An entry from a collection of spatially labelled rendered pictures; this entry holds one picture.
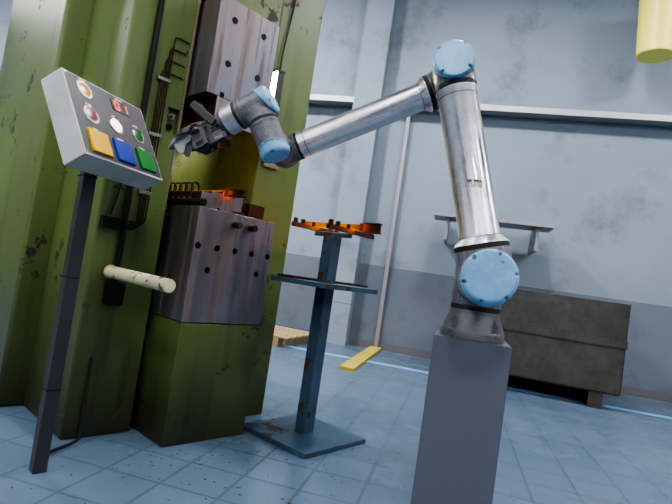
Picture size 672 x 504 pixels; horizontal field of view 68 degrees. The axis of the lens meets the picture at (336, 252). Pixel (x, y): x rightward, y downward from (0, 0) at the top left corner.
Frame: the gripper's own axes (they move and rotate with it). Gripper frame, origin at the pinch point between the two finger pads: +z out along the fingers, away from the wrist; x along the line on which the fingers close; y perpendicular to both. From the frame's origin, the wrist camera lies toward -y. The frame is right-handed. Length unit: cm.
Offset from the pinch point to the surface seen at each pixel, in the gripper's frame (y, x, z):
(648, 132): -18, 426, -273
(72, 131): -1.9, -27.0, 13.0
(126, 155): 2.0, -10.3, 10.1
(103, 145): 1.6, -19.6, 10.1
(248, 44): -51, 45, -23
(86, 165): 6.0, -21.8, 15.7
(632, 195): 35, 426, -234
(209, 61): -43, 31, -10
